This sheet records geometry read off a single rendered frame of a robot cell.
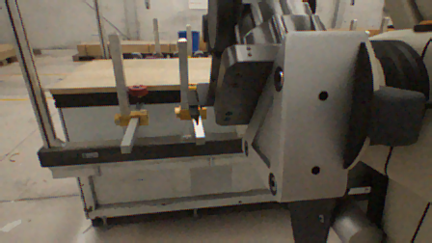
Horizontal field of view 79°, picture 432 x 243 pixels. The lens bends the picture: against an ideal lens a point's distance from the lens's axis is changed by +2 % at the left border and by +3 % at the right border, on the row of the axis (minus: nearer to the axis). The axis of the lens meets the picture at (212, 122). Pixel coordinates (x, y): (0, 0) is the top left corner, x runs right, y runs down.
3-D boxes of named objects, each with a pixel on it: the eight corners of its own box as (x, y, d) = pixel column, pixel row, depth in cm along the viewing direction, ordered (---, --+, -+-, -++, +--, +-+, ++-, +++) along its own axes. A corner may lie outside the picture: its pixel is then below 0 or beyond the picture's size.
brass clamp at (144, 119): (148, 125, 109) (147, 115, 107) (115, 127, 107) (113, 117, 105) (149, 120, 114) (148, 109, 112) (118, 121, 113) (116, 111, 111)
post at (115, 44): (134, 148, 113) (117, 32, 94) (125, 148, 113) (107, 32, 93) (135, 144, 117) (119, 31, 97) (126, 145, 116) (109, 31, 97)
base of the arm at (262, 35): (227, 62, 16) (400, 56, 18) (212, -18, 20) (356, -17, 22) (214, 127, 24) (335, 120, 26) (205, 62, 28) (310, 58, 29)
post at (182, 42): (191, 148, 118) (186, 39, 98) (183, 148, 117) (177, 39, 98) (191, 145, 121) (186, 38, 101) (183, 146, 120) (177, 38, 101)
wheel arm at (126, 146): (131, 154, 87) (129, 144, 85) (121, 155, 86) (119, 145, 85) (145, 109, 126) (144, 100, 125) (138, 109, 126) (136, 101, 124)
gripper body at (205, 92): (195, 89, 57) (197, 62, 51) (239, 87, 59) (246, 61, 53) (199, 111, 53) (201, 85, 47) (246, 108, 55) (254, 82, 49)
